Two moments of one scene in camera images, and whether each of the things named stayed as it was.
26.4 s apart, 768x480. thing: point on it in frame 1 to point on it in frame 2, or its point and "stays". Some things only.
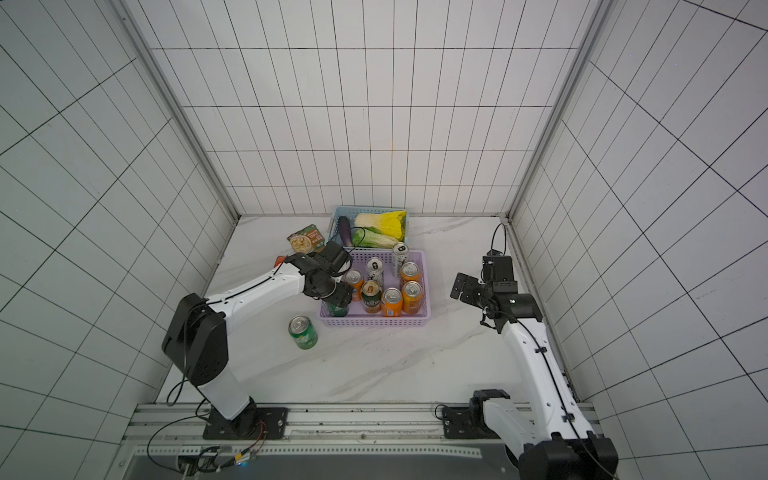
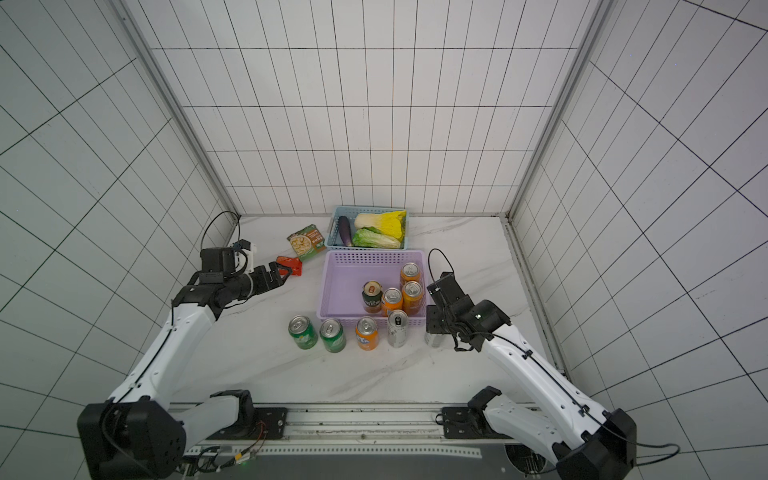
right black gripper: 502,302 to 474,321
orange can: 392,302 stays
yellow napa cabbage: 391,223 stays
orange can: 412,297 stays
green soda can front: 303,332 stays
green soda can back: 337,311 to 333,335
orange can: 409,271 stays
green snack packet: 307,240 stays
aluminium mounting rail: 315,430 stays
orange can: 355,278 to 367,333
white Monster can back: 399,256 to 434,340
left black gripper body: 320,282 to 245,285
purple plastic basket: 358,318 stays
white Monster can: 375,269 to 398,324
